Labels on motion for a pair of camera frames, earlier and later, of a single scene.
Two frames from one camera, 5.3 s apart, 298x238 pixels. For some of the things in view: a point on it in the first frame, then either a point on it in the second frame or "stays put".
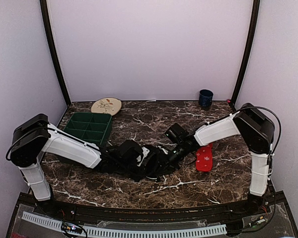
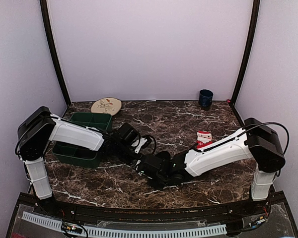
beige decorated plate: (107, 105) stays put
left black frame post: (47, 32) stays put
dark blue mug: (205, 97) stays put
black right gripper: (177, 166) → (155, 185)
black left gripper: (137, 177) → (132, 162)
